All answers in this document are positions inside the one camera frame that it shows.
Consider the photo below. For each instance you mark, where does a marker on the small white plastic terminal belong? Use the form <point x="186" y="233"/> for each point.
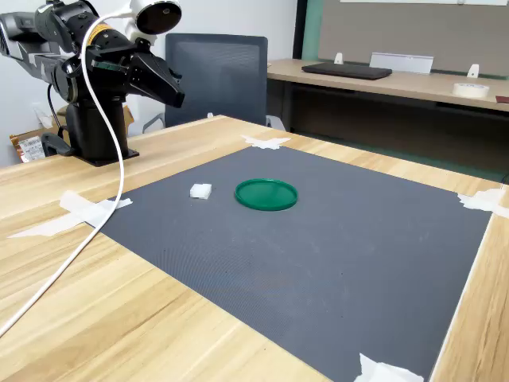
<point x="200" y="191"/>

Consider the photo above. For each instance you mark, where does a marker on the round green lid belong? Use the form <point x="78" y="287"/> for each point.
<point x="266" y="195"/>

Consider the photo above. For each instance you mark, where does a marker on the dark grey office chair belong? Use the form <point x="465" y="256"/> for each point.
<point x="218" y="79"/>

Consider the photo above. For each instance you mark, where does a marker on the white plastic wrap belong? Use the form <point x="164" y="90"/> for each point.
<point x="43" y="117"/>

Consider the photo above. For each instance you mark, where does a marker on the black table clamp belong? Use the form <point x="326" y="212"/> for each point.
<point x="53" y="144"/>

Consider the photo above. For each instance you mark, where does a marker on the brown cardboard box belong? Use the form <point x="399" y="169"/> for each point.
<point x="29" y="149"/>

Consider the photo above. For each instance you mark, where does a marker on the grey partition panel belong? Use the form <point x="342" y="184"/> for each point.
<point x="397" y="28"/>

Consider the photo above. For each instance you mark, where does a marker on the dark grey mat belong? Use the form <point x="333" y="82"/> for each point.
<point x="298" y="278"/>

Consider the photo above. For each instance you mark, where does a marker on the pale wooden desk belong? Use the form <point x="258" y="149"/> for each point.
<point x="417" y="85"/>

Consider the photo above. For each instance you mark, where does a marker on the white tape roll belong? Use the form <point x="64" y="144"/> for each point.
<point x="470" y="90"/>

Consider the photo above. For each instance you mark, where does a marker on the small dark red item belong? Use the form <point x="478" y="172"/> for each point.
<point x="503" y="99"/>

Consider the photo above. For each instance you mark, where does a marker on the small white bracket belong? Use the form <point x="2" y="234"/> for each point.
<point x="338" y="59"/>
<point x="472" y="71"/>

